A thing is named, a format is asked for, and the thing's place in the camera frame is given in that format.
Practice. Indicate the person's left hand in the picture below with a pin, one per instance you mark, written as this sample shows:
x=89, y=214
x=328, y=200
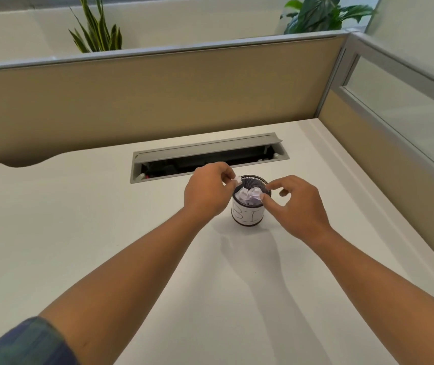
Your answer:
x=205, y=191

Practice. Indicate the person's right hand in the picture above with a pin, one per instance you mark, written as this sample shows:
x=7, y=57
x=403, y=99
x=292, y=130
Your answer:
x=300, y=209

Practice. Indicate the person's left fingers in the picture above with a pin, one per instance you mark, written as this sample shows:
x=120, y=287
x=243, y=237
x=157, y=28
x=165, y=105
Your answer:
x=226, y=174

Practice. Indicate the person's right thumb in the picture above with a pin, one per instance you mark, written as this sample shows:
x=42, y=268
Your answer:
x=268, y=205

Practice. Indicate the small white paper piece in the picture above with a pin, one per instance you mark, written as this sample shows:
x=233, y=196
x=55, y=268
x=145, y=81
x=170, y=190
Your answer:
x=237, y=180

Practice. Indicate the person's left forearm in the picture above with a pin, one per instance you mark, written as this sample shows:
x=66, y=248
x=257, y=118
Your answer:
x=122, y=285

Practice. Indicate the person's right forearm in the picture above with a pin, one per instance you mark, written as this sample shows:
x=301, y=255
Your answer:
x=384, y=296

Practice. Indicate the crumpled paper pieces in cup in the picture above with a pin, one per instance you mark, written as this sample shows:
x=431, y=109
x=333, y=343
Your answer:
x=250, y=195

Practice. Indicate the black mesh cup with label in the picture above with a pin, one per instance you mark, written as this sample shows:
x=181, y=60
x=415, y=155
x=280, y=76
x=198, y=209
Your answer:
x=248, y=212

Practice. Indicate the beige partition panel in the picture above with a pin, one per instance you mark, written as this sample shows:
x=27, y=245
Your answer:
x=152, y=102

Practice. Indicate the glass-topped side partition panel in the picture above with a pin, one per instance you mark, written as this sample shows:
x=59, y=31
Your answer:
x=395, y=125

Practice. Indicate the broad-leaf green plant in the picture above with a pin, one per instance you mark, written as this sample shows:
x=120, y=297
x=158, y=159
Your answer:
x=323, y=13

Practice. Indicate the snake plant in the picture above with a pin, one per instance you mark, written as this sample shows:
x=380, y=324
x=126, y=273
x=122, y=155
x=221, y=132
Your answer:
x=97, y=30

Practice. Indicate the blue plaid shirt sleeve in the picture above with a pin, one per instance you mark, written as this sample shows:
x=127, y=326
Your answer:
x=25, y=345

